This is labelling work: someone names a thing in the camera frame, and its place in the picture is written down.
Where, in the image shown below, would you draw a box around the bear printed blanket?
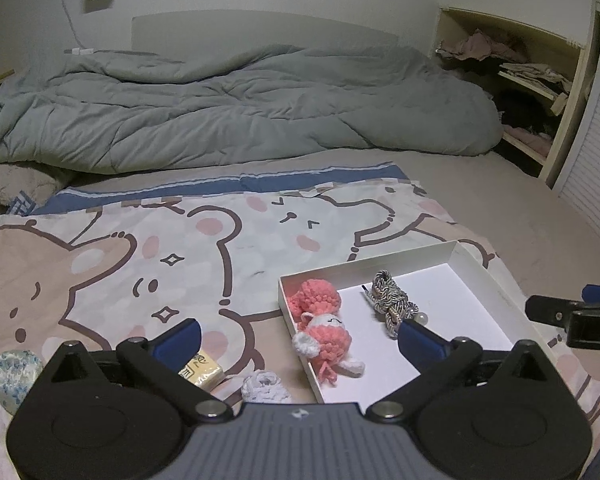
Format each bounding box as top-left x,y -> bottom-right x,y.
0,161 -> 600,480

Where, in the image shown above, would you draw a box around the white louvered door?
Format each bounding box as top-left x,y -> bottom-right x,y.
552,0 -> 600,257

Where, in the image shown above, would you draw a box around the dark clothes pile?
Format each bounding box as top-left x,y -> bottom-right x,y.
491,87 -> 562,142

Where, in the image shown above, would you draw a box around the white crochet piece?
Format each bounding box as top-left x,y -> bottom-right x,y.
240,370 -> 292,405

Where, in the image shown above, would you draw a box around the pink folded clothes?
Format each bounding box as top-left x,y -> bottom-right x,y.
501,125 -> 554,159

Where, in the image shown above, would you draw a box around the white cable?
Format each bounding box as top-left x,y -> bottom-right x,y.
54,0 -> 89,51

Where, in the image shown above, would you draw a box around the beige fluffy blanket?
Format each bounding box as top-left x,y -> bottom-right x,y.
0,159 -> 77,232

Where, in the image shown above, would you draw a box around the folded beige clothes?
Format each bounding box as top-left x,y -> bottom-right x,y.
499,62 -> 574,117

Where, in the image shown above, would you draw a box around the braided cord keychain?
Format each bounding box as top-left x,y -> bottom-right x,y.
361,270 -> 429,342

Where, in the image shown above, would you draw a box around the blue floral pouch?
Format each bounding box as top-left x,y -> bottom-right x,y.
0,349 -> 45,417

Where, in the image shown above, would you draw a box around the grey duvet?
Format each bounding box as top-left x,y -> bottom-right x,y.
0,43 -> 504,177

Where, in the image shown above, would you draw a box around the yellow tissue pack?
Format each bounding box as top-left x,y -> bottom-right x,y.
177,351 -> 226,391

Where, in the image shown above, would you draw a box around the pink white crochet doll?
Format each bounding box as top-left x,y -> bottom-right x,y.
286,277 -> 367,387

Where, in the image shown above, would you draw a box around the pink crumpled clothes pile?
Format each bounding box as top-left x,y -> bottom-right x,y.
436,28 -> 532,64

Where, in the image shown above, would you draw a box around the cream open wardrobe shelf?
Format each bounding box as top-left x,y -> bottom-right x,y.
432,5 -> 589,189

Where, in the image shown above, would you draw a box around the white cardboard box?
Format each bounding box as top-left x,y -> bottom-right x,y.
278,240 -> 564,406

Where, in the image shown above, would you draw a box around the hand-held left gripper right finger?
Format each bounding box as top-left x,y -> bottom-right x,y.
365,320 -> 576,424

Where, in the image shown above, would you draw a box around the beige bed sheet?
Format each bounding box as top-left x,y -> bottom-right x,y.
55,146 -> 600,311

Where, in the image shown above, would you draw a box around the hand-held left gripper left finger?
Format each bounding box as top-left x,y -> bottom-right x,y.
30,317 -> 234,424

